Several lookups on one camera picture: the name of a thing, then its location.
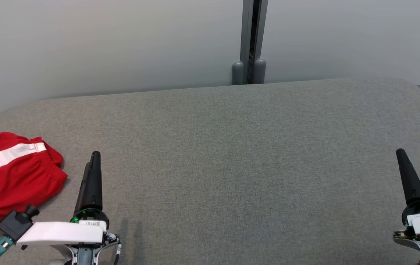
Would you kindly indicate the red shorts white stripe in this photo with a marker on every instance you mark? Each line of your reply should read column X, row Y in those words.
column 11, row 184

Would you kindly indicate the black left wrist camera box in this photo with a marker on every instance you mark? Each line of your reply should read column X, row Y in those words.
column 15, row 222

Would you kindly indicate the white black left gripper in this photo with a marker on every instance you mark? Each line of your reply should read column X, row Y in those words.
column 63, row 233

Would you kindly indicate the grey metal wall post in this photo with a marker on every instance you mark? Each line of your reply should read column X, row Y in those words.
column 249, row 36

